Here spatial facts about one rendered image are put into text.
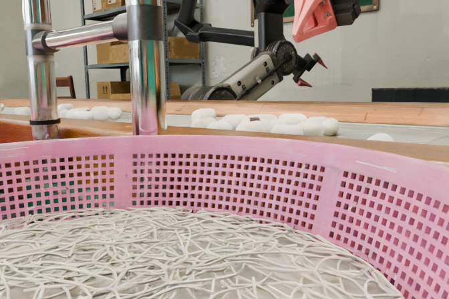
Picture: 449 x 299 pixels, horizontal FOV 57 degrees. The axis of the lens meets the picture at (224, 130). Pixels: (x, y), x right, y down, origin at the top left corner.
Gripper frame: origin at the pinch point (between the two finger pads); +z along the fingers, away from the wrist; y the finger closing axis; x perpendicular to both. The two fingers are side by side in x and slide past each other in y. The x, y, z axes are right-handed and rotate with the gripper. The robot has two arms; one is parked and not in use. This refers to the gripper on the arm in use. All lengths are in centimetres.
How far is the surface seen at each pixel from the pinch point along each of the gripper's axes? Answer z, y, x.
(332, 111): 2.7, 2.6, 11.9
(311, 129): 16.7, 9.7, 0.7
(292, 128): 18.7, 9.3, -1.4
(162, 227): 37.6, 17.1, -14.5
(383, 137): 22.3, 20.3, -5.1
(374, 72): -146, -69, 125
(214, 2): -180, -197, 79
